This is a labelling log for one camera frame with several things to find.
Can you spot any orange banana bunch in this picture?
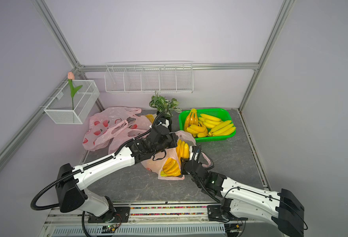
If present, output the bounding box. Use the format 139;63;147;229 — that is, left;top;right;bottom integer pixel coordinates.
184;109;198;131
160;140;190;177

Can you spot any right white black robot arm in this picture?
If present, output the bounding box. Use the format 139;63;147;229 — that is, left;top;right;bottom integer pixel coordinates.
181;145;308;237

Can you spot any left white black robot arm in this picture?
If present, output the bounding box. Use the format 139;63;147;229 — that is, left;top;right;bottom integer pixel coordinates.
30;113;178;223

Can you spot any small yellow banana bunch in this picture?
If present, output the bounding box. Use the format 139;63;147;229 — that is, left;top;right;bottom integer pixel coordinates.
186;124;209;138

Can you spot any pink strawberry plastic bag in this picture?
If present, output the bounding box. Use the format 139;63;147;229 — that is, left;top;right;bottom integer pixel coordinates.
82;107;152;154

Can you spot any pale yellow banana bunch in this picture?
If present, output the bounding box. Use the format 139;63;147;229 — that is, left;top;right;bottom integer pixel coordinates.
198;114;222;129

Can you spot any potted plant black vase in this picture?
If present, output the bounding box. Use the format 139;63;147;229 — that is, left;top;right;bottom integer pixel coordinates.
149;91;182;125

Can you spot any green plastic basket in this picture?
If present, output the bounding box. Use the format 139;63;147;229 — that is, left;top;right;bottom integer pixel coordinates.
179;108;236;142

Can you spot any pink artificial tulip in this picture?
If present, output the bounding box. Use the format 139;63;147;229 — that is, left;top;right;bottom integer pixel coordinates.
67;72;83;110

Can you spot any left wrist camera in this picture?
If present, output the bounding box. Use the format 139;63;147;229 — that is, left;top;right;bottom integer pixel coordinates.
157;118;171;128

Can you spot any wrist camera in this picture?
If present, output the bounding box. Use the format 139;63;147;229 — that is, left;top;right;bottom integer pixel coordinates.
157;118;171;128
190;145;202;162

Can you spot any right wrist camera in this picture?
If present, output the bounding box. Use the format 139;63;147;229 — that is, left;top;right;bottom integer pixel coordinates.
190;145;202;162

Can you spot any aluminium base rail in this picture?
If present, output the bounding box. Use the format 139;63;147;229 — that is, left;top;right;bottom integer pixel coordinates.
39;201;284;237

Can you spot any white wire wall shelf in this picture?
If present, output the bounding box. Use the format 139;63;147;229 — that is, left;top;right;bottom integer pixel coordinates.
105;61;194;93

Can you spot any white wire side basket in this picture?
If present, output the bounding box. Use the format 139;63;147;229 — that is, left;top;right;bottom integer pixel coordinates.
44;80;100;124

